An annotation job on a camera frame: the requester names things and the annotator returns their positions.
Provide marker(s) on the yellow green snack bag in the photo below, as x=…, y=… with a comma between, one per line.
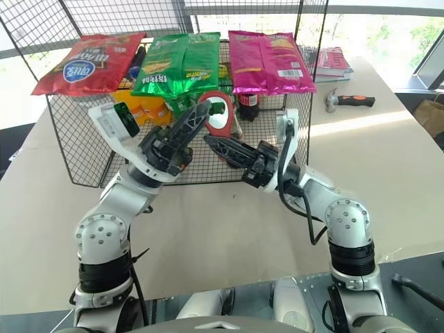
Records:
x=224, y=73

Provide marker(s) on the dark blue packet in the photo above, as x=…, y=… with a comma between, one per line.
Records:
x=137, y=62

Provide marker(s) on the red cover book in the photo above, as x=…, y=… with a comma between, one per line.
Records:
x=331, y=59

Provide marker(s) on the silver robot body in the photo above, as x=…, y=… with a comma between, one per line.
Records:
x=243, y=305

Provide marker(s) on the brown paper bag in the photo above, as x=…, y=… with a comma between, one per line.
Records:
x=431, y=116

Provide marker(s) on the green chip bag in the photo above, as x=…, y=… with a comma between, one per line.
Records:
x=177, y=66

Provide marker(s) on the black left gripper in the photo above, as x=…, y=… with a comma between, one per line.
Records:
x=159, y=149

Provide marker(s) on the small green snack pack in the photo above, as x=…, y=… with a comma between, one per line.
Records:
x=178, y=103

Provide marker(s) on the orange snack packages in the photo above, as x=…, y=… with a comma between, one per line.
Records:
x=149, y=109

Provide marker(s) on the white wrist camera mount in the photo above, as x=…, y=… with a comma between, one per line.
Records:
x=289, y=119
x=111, y=121

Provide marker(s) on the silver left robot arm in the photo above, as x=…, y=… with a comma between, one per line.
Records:
x=104, y=225

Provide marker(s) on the red chip bag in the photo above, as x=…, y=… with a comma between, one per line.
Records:
x=90, y=66

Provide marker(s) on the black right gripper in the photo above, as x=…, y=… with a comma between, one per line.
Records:
x=262, y=163

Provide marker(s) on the dark cola bottle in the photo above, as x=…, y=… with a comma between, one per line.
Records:
x=248, y=105

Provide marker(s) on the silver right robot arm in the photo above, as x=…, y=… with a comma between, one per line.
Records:
x=347, y=222

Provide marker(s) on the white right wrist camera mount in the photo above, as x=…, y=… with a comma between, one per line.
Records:
x=289, y=119

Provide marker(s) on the white blue book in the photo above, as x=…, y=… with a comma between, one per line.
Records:
x=334, y=77

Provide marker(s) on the pink chip bag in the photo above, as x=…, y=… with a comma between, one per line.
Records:
x=267, y=62

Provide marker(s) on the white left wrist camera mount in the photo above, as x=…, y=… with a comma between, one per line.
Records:
x=111, y=121

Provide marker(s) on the black bar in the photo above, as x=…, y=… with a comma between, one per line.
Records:
x=416, y=288

